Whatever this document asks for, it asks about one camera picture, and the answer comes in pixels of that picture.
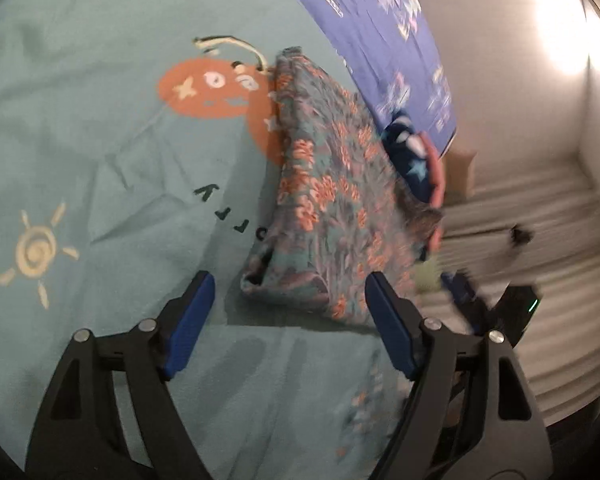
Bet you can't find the teal printed blanket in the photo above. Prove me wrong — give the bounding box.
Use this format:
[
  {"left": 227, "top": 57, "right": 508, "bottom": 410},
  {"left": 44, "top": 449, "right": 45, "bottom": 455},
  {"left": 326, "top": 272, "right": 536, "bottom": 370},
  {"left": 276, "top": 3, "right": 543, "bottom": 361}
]
[{"left": 0, "top": 0, "right": 431, "bottom": 480}]

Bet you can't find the pink cloth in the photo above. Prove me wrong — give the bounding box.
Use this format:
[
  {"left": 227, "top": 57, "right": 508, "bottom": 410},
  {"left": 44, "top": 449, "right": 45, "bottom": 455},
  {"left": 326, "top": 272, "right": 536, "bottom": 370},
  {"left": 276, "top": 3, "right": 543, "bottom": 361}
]
[{"left": 420, "top": 132, "right": 449, "bottom": 257}]

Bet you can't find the navy star print cloth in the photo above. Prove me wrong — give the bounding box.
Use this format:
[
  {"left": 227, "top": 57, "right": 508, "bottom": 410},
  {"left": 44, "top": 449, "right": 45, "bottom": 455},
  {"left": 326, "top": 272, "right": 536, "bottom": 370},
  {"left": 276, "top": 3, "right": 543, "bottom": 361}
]
[{"left": 380, "top": 112, "right": 439, "bottom": 202}]

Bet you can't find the teal floral small garment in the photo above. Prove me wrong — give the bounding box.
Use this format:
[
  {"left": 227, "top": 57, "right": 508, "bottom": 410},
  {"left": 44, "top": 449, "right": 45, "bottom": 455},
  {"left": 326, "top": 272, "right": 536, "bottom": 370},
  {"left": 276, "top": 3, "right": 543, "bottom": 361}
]
[{"left": 240, "top": 46, "right": 446, "bottom": 327}]

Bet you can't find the blue tree print sheet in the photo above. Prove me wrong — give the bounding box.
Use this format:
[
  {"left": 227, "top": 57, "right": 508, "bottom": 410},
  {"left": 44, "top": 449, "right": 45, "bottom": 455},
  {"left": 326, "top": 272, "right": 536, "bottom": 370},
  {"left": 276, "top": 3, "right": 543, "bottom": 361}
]
[{"left": 267, "top": 0, "right": 457, "bottom": 154}]

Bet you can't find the cardboard box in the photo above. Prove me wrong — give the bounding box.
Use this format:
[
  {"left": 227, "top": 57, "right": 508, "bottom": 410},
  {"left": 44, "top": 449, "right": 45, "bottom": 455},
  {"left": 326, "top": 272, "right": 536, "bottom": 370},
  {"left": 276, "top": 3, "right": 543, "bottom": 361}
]
[{"left": 442, "top": 150, "right": 479, "bottom": 197}]

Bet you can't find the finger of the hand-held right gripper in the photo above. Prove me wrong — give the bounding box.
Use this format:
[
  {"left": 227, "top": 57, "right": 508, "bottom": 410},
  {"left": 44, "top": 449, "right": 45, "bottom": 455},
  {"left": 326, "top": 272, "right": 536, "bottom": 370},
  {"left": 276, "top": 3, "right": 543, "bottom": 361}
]
[{"left": 440, "top": 272, "right": 482, "bottom": 336}]

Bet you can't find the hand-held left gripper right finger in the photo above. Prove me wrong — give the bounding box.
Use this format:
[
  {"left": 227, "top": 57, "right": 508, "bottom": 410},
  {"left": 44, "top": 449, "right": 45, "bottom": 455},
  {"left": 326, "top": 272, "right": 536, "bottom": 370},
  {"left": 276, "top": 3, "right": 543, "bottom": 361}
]
[{"left": 364, "top": 271, "right": 554, "bottom": 480}]

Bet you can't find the yellow green cloth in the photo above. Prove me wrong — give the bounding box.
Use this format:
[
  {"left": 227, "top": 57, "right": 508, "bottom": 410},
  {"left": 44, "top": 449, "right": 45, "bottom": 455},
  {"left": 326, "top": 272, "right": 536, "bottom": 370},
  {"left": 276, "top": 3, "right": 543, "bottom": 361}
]
[{"left": 414, "top": 255, "right": 447, "bottom": 294}]

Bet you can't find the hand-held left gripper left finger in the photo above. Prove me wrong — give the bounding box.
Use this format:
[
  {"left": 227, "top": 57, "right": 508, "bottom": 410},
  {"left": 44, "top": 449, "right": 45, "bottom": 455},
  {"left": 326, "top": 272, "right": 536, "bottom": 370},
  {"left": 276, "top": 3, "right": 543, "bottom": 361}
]
[{"left": 25, "top": 270, "right": 217, "bottom": 480}]

